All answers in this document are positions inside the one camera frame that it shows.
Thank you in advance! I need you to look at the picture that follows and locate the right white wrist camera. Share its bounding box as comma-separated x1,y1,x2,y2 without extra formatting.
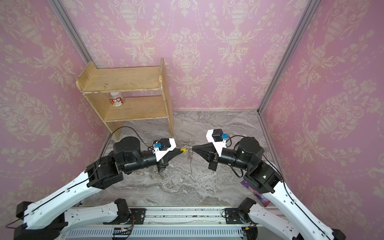
206,129,229,157

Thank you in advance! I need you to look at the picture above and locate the small white jar red label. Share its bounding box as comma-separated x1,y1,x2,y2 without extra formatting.
109,92,124,107

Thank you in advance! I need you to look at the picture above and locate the purple candy packet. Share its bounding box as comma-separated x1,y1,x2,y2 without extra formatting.
241,180,271,207

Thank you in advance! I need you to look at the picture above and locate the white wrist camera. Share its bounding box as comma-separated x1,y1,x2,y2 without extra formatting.
206,129,229,157
153,138,177,162

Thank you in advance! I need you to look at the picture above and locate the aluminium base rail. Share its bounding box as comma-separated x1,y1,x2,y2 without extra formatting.
59,205,300,240

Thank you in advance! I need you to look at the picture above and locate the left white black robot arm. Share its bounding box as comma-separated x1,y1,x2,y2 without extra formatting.
6,135,188,240

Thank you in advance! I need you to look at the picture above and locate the wooden two-tier shelf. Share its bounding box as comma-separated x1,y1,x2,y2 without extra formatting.
76,59,174,140

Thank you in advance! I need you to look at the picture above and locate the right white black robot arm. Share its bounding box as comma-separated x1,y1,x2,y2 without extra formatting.
192,137,347,240

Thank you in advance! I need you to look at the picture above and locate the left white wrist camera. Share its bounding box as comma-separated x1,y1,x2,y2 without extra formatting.
153,138,177,162

